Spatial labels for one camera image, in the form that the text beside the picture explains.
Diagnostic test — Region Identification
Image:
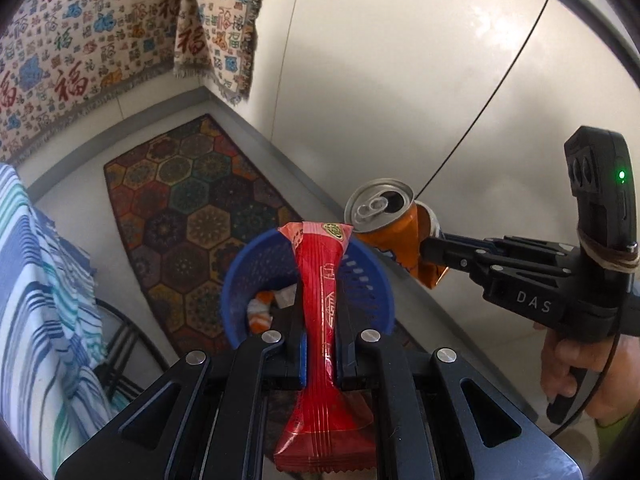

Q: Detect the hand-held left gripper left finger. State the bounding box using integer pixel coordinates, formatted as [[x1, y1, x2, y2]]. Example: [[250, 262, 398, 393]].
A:
[[54, 285, 308, 480]]

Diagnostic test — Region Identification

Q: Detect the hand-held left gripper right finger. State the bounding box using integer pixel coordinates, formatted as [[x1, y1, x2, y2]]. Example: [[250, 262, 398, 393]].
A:
[[336, 302, 583, 480]]

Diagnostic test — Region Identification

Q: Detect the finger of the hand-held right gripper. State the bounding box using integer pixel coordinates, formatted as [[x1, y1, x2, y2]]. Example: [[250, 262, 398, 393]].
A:
[[419, 236, 506, 291], [440, 232, 512, 262]]

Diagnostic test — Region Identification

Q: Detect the red snack packet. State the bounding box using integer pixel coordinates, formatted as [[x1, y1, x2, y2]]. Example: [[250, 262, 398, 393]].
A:
[[272, 221, 378, 473]]

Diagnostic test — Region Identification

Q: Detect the blue plastic basket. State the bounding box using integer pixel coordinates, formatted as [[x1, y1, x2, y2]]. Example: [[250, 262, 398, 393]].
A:
[[221, 227, 396, 351]]

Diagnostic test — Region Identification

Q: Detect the orange soda can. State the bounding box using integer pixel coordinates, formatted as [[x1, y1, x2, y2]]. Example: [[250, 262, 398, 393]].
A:
[[345, 178, 450, 289]]

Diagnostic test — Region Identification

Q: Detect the person's right hand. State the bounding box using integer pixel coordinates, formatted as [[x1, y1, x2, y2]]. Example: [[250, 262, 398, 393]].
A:
[[532, 317, 640, 421]]

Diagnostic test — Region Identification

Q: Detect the hexagon patterned rug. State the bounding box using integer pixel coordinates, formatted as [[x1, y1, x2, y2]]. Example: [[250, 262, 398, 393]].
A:
[[103, 114, 418, 441]]

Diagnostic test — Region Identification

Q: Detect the cream lower cabinet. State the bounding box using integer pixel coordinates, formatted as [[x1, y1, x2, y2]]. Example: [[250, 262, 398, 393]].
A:
[[202, 0, 640, 411]]

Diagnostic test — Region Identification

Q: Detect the blue striped tablecloth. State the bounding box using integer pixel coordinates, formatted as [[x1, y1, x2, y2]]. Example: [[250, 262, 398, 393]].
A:
[[0, 162, 118, 480]]

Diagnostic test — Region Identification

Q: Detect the small patterned cloth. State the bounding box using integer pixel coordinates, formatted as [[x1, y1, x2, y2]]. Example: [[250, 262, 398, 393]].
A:
[[173, 0, 273, 106]]

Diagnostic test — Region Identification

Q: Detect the large patterned cloth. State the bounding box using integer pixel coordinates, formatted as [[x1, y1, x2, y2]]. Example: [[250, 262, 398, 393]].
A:
[[0, 0, 193, 166]]

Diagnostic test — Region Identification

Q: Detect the black cable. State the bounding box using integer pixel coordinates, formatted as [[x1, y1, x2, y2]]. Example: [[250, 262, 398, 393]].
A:
[[547, 332, 623, 438]]

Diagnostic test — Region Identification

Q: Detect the black metal table frame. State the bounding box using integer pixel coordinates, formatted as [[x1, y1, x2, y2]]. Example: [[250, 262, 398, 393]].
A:
[[92, 297, 171, 403]]

